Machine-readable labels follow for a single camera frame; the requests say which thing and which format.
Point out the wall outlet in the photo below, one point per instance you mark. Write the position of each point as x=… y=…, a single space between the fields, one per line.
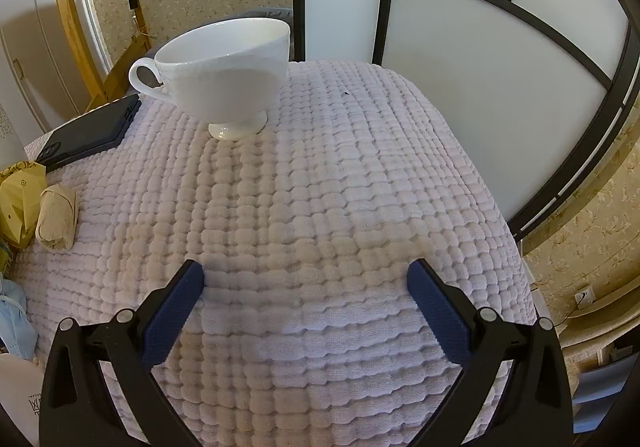
x=584 y=297

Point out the grey blue object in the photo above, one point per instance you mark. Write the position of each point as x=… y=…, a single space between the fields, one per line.
x=605 y=387

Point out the white quilted cloth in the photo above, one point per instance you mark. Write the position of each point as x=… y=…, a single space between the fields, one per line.
x=325 y=202

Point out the white ceramic cup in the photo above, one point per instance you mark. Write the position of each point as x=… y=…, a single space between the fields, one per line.
x=225 y=77

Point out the white printed packet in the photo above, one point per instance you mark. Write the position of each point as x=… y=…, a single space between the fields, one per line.
x=17 y=397

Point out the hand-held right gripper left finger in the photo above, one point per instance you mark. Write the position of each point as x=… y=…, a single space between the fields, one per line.
x=170 y=314

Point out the beige rolled paper packet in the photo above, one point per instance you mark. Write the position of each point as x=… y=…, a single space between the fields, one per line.
x=56 y=217

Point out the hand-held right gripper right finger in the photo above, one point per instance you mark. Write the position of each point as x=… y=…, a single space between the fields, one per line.
x=440 y=314

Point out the black smartphone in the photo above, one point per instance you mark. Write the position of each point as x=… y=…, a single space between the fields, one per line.
x=90 y=134

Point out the black-framed white screen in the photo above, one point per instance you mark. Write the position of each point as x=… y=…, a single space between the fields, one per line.
x=450 y=52

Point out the white door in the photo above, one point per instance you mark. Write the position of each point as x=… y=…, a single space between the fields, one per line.
x=40 y=27

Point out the blue face mask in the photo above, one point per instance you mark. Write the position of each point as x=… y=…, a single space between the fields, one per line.
x=17 y=322

